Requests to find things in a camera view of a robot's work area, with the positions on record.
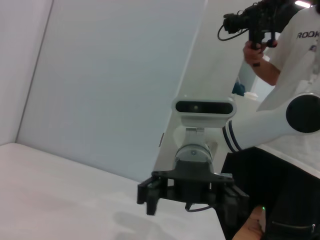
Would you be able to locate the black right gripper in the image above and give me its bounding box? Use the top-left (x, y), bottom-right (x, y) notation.
top-left (136, 159), bottom-right (251, 227)

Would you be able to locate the black video camera rig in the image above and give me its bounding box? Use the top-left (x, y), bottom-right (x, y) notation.
top-left (216, 0), bottom-right (304, 50)

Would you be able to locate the bystander bare forearm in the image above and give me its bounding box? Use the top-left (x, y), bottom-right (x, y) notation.
top-left (251, 58), bottom-right (282, 88)

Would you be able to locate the bare forearm with mark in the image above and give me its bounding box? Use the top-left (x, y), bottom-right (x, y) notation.
top-left (233, 206), bottom-right (266, 240)

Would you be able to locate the bystander bare hand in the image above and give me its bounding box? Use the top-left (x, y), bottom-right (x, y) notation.
top-left (243, 40), bottom-right (266, 67)

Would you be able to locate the dark blue bag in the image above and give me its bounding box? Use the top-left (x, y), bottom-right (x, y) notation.
top-left (231, 81), bottom-right (247, 97)

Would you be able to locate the white printed t-shirt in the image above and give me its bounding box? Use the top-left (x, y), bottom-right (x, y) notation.
top-left (257, 4), bottom-right (320, 113)

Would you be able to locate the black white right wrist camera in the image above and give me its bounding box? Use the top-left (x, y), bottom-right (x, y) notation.
top-left (171, 96), bottom-right (237, 129)

